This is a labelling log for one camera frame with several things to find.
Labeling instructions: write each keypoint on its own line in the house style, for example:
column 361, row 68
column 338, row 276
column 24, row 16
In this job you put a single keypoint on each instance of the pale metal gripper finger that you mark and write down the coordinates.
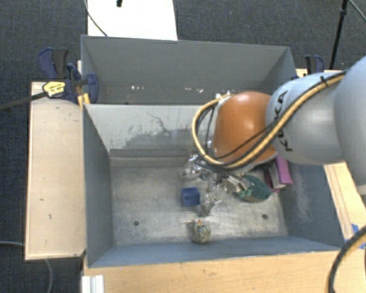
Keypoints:
column 205, row 205
column 213, row 205

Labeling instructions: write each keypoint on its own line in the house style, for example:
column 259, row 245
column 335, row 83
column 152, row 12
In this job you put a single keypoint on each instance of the blue block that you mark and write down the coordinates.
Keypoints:
column 189, row 196

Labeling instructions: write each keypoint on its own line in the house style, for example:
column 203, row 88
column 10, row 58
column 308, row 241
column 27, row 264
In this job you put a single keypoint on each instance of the speckled grey-green ball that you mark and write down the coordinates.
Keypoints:
column 200, row 233

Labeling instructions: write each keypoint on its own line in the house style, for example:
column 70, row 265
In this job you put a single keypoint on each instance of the dark green round disc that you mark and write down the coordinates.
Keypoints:
column 258, row 189

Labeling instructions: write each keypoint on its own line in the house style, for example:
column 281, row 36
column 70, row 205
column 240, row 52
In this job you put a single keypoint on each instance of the clear plastic thing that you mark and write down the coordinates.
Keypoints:
column 190, row 167

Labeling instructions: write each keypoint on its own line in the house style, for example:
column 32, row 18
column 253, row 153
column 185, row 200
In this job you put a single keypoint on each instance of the grey metal bin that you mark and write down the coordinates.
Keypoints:
column 158, row 194

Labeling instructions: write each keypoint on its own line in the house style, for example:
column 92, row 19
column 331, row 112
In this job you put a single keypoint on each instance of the purple and white box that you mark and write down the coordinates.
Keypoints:
column 281, row 172

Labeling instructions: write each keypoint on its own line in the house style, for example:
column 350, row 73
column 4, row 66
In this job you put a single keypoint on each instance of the pale wood board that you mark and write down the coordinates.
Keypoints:
column 56, row 179

